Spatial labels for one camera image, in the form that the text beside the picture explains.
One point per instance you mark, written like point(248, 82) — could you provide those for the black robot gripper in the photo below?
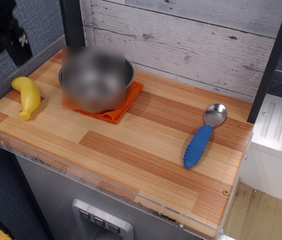
point(13, 38)

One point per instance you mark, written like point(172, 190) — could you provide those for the yellow toy banana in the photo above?
point(29, 94)

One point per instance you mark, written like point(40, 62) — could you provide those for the stainless steel bowl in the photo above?
point(95, 79)

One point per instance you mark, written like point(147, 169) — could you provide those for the clear acrylic table edge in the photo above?
point(168, 215)

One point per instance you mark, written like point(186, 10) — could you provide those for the orange folded cloth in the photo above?
point(115, 116)

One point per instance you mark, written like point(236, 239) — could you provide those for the grey toy fridge cabinet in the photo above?
point(55, 193)

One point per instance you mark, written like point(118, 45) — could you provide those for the silver dispenser button panel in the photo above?
point(97, 224)

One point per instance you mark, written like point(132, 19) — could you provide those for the white ribbed counter unit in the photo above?
point(262, 167)

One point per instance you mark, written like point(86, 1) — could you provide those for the black vertical post left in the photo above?
point(72, 23)

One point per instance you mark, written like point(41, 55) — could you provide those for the black vertical post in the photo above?
point(266, 78)
point(72, 23)

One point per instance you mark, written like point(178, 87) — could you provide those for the blue handled metal spoon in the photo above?
point(214, 116)

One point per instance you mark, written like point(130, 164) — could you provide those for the black vertical post right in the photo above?
point(266, 78)

